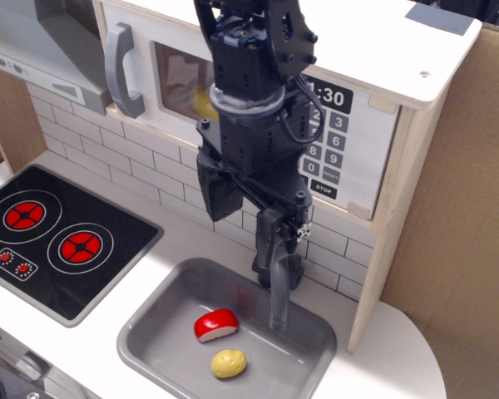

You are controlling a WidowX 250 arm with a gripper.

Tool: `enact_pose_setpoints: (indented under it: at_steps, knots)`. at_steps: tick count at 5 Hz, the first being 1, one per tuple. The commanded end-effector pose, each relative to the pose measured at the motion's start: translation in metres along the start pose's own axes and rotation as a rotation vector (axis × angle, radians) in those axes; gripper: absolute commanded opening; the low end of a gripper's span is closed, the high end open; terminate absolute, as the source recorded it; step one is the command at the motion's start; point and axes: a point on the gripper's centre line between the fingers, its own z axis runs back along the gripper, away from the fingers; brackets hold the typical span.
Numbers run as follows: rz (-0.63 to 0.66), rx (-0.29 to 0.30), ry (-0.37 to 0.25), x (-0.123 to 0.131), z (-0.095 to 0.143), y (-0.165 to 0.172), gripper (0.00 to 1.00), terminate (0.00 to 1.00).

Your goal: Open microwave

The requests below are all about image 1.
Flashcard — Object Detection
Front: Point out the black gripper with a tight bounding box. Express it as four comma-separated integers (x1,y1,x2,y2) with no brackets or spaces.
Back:
196,87,312,266

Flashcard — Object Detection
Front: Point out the white toy microwave door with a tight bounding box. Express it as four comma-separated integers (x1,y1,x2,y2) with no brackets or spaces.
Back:
103,1,398,219

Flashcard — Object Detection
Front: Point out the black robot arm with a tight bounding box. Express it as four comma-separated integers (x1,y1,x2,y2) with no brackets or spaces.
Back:
195,1,323,268

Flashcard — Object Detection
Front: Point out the wooden microwave cabinet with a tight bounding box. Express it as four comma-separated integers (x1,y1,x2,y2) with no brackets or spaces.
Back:
94,1,482,352

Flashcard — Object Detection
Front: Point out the grey toy faucet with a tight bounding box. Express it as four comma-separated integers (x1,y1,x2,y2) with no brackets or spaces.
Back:
252,246,304,333

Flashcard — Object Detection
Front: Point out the red toy cheese wedge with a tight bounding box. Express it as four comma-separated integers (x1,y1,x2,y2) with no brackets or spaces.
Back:
194,308,239,342

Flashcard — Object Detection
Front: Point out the yellow toy banana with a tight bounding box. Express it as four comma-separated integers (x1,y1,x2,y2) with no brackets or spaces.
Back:
190,86,219,121

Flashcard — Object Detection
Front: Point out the grey sink basin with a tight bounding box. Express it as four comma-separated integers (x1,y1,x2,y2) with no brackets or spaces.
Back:
117,259,337,398

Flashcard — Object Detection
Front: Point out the yellow toy potato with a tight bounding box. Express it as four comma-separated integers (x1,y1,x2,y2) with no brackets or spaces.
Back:
210,348,247,378

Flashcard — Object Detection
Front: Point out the black toy stovetop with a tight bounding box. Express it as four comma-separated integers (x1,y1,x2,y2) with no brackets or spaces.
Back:
0,165,163,328

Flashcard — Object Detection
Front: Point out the brown cardboard panel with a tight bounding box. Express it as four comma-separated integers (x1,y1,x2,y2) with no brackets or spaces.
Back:
383,25,499,398

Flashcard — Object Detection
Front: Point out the grey range hood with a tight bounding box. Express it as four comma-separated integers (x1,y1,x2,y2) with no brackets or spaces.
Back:
0,1,112,115

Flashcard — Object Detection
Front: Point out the grey tape patch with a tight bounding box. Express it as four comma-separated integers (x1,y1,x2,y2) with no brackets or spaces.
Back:
405,2,474,36

